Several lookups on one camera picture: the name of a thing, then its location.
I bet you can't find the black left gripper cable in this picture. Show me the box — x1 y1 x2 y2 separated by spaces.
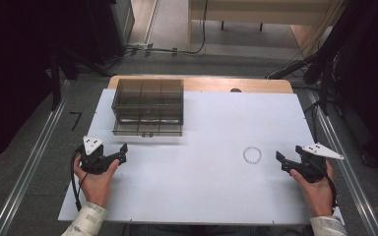
70 147 91 211

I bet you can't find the white table board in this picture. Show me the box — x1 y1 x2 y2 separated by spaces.
57 88 346 226

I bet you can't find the black floor cable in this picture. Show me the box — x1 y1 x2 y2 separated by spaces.
124 0 210 57

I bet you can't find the black metal stand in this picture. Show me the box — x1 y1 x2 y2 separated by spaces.
265 0 378 116

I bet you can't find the light wooden bench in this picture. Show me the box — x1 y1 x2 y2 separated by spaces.
186 0 344 52

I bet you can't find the metal floor rail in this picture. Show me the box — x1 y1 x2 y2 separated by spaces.
0 79 72 236
307 89 378 236

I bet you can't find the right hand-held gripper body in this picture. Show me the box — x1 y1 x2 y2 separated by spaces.
291 143 345 184

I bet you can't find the black cabinet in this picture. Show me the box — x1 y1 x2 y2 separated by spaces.
87 0 136 66

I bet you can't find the person's right hand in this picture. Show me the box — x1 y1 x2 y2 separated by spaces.
289 159 336 218

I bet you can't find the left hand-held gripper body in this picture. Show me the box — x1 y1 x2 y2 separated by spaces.
78 136 119 175

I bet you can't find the wooden table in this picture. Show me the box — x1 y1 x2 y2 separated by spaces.
106 75 294 94

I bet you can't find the person's left hand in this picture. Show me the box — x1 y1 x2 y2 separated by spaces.
73 154 121 209

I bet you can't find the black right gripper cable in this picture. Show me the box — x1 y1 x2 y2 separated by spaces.
317 159 340 208

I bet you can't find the smoky clear drawer organizer box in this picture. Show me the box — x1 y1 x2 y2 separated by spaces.
110 78 185 138

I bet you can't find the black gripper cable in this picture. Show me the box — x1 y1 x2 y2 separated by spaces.
70 147 91 211
317 159 340 208

